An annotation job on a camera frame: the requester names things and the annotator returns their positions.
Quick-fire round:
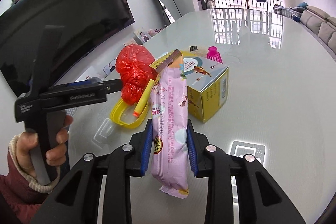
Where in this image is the grey sectional sofa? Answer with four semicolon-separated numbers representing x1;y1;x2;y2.
300;6;335;53

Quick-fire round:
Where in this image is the large black television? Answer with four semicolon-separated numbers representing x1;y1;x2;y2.
0;0;136;97

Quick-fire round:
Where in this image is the pink plastic mesh cage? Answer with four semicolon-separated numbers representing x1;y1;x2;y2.
206;46;223;63

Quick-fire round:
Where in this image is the pink snack wrapper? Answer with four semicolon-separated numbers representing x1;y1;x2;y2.
150;50;189;199

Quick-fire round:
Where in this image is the yellow medicine box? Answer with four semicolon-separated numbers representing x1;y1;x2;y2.
181;51;229;123

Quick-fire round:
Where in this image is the pink plush toy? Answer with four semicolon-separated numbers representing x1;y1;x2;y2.
147;29;159;37

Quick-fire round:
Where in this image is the baby photo canvas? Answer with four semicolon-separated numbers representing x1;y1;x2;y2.
124;39;137;47

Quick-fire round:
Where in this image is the small portrait photo dark suit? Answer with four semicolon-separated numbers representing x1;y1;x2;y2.
103;59;116;76

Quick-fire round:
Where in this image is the yellow plastic lid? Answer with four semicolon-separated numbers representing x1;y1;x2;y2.
109;98;149;129

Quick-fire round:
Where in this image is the red plastic bag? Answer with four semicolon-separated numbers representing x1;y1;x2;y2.
116;44;157;106

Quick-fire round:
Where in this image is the beige fluffy pouch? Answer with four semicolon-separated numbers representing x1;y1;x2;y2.
189;46;209;55

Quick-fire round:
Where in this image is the child photo frame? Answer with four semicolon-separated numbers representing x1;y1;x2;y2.
134;27;151;44

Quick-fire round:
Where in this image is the yellow foam dart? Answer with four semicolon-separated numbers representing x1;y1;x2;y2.
133;79;155;118

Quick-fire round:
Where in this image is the person left hand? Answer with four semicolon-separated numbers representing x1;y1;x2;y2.
16;114;74;179

